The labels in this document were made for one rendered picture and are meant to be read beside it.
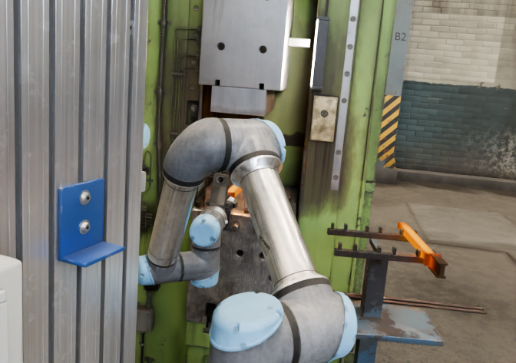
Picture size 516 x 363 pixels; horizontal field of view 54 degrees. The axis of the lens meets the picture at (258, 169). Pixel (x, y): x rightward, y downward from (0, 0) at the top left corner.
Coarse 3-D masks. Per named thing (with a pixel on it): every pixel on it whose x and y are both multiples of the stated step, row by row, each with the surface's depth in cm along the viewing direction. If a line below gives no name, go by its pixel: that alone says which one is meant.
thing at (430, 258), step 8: (400, 224) 182; (408, 232) 173; (408, 240) 170; (416, 240) 165; (416, 248) 162; (424, 248) 157; (424, 256) 154; (432, 256) 147; (440, 256) 148; (424, 264) 151; (432, 264) 149; (440, 264) 142; (432, 272) 146; (440, 272) 142
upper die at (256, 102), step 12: (216, 96) 185; (228, 96) 185; (240, 96) 184; (252, 96) 184; (264, 96) 183; (216, 108) 186; (228, 108) 185; (240, 108) 185; (252, 108) 184; (264, 108) 184
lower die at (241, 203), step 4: (232, 184) 198; (208, 188) 193; (228, 188) 191; (208, 192) 192; (240, 192) 190; (208, 196) 192; (236, 196) 191; (240, 196) 191; (240, 200) 191; (244, 200) 191; (204, 204) 193; (240, 204) 191; (244, 204) 191; (236, 208) 192; (240, 208) 192; (244, 208) 191
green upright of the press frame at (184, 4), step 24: (168, 0) 194; (192, 0) 194; (192, 24) 196; (168, 48) 198; (192, 48) 197; (168, 72) 199; (192, 72) 199; (168, 96) 201; (192, 96) 200; (144, 120) 204; (168, 120) 203; (168, 144) 205; (144, 192) 209; (144, 240) 213; (168, 288) 216; (168, 312) 218; (144, 336) 221; (168, 336) 220; (144, 360) 223; (168, 360) 222
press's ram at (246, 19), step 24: (216, 0) 179; (240, 0) 178; (264, 0) 177; (288, 0) 177; (216, 24) 180; (240, 24) 180; (264, 24) 179; (288, 24) 188; (216, 48) 182; (240, 48) 181; (264, 48) 180; (288, 48) 204; (216, 72) 183; (240, 72) 183; (264, 72) 182
